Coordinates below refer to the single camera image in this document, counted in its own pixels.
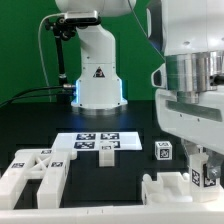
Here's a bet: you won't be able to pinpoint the white camera cable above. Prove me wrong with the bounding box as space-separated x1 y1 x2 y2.
37 13 66 103

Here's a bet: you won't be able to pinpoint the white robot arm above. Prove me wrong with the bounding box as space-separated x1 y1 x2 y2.
55 0 224 179

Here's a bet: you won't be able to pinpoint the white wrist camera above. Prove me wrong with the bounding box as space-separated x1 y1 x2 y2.
151 64 167 89

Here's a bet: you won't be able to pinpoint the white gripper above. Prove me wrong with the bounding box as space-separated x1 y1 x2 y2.
155 88 224 179

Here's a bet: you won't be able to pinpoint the white base tag plate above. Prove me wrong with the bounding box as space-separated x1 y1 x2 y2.
52 132 142 151

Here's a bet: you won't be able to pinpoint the white tagged nut cube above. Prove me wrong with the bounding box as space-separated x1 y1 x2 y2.
155 141 172 160

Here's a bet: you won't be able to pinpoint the white chair back frame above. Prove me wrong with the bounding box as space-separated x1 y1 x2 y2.
0 149 77 210

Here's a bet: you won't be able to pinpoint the white chair seat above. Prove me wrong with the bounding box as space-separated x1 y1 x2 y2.
141 172 193 205

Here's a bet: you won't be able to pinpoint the silver camera on stand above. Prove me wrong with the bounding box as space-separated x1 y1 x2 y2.
64 11 99 24

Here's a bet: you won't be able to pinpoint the black camera stand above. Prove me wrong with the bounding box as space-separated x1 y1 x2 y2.
44 17 77 101

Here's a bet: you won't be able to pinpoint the black cables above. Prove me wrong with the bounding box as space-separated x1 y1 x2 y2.
0 84 77 108

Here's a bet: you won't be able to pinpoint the white U-shaped fence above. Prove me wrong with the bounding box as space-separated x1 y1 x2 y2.
0 159 224 224

